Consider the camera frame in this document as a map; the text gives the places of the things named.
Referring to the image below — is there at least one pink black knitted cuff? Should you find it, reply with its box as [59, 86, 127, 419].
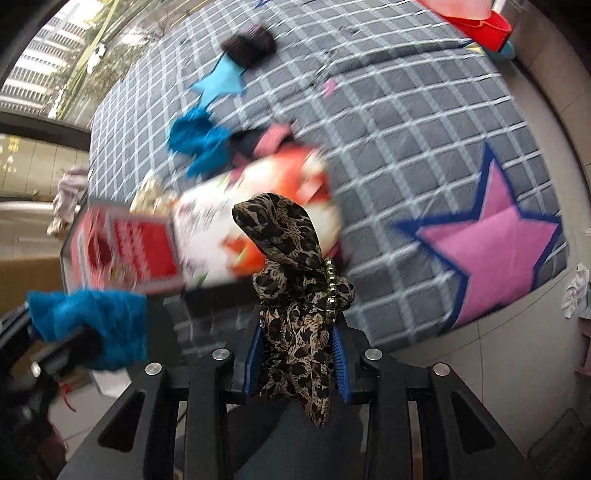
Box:
[229, 123, 294, 160]

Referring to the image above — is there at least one white polka dot scrunchie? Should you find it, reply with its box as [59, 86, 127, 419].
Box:
[129, 170, 178, 217]

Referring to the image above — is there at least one leopard print scarf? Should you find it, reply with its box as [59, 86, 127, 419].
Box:
[231, 193, 355, 427]

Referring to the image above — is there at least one white floral tissue pack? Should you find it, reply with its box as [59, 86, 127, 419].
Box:
[171, 145, 342, 289]

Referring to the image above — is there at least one red yellow cardboard box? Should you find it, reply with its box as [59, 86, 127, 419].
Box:
[60, 197, 184, 296]

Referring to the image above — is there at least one pink cloth on rack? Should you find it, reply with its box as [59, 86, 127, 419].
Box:
[47, 165, 89, 238]

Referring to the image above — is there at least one purple brown knitted hat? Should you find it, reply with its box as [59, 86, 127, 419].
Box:
[221, 24, 277, 69]

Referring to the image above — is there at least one grey checked mattress cover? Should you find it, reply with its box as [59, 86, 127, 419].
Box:
[89, 1, 561, 350]

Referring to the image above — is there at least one red plastic basin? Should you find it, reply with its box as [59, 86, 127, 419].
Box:
[419, 0, 513, 52]

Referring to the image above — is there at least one blue crinkled cloth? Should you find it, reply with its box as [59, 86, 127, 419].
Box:
[168, 106, 231, 178]

